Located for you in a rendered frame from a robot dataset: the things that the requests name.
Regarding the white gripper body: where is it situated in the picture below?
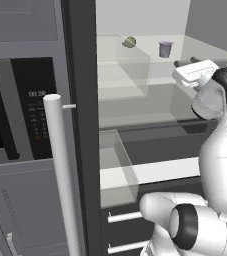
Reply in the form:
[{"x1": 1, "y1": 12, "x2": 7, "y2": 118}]
[{"x1": 171, "y1": 60, "x2": 220, "y2": 90}]

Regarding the glass fridge shelf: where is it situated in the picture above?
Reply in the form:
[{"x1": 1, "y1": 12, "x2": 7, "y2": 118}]
[
  {"x1": 97, "y1": 32, "x2": 227, "y2": 64},
  {"x1": 98, "y1": 81, "x2": 219, "y2": 129}
]

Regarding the purple yogurt cup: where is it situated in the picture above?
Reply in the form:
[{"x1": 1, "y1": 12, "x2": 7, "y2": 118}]
[{"x1": 158, "y1": 41, "x2": 174, "y2": 59}]

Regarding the green round eggplant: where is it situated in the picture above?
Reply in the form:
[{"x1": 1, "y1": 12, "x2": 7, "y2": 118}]
[{"x1": 121, "y1": 35, "x2": 137, "y2": 49}]

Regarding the white fridge shelf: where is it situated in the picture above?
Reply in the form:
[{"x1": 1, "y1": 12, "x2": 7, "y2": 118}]
[{"x1": 99, "y1": 156, "x2": 202, "y2": 191}]

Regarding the dark grey fridge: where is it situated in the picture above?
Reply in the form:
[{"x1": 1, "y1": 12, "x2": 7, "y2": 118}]
[{"x1": 95, "y1": 0, "x2": 227, "y2": 256}]

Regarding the clear fridge bin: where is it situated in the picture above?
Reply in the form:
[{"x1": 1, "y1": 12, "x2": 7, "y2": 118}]
[
  {"x1": 99, "y1": 129, "x2": 140, "y2": 210},
  {"x1": 97, "y1": 32, "x2": 152, "y2": 102}
]

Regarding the dark grey fridge door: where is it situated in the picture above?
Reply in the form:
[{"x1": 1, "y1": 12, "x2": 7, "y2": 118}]
[{"x1": 60, "y1": 0, "x2": 103, "y2": 256}]

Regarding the black microwave oven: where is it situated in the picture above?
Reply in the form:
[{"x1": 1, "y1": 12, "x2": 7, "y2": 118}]
[{"x1": 0, "y1": 56, "x2": 58, "y2": 167}]

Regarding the dark fridge drawer front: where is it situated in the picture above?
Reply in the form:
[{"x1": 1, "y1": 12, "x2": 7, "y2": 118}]
[
  {"x1": 101, "y1": 203, "x2": 156, "y2": 243},
  {"x1": 102, "y1": 233, "x2": 154, "y2": 256}
]

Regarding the white cylindrical fridge door handle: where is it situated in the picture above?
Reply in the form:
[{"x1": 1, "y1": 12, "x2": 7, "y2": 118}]
[{"x1": 42, "y1": 93, "x2": 82, "y2": 256}]

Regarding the white fridge drawer handle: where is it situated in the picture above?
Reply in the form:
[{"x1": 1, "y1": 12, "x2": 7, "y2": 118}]
[
  {"x1": 107, "y1": 210, "x2": 143, "y2": 224},
  {"x1": 107, "y1": 240, "x2": 152, "y2": 255}
]

